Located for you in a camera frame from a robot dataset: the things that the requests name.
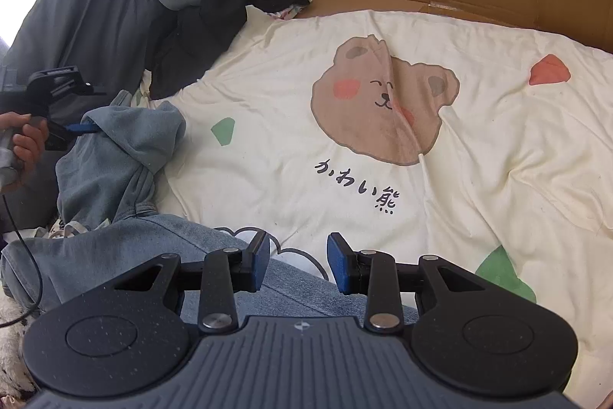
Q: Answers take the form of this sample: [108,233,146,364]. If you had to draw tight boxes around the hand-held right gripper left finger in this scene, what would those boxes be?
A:
[115,231,272,334]

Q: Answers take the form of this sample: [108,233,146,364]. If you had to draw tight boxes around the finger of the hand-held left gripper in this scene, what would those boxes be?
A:
[45,117,100,151]

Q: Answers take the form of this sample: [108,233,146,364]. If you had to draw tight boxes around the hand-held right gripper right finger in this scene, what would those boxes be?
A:
[327,233,480,334]

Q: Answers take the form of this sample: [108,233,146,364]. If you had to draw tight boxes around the blue denim pants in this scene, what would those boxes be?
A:
[0,102,417,329]

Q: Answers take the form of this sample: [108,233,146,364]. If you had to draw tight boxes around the person's left hand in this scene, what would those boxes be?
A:
[0,112,50,192]

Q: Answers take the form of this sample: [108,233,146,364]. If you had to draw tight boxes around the dark grey pillow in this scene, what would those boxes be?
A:
[0,0,179,232]

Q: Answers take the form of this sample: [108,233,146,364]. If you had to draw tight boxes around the black garment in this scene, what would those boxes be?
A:
[148,0,311,100]

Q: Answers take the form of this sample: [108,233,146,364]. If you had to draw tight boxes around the bear print bedsheet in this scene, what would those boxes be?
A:
[139,9,613,391]

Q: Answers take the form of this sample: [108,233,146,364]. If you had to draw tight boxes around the floral patterned cloth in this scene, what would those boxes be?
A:
[267,3,307,21]

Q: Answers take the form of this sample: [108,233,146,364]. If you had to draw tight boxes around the white patterned fuzzy blanket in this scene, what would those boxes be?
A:
[0,294,36,401]

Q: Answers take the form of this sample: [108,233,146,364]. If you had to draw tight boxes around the black cable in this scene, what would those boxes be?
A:
[0,192,45,329]

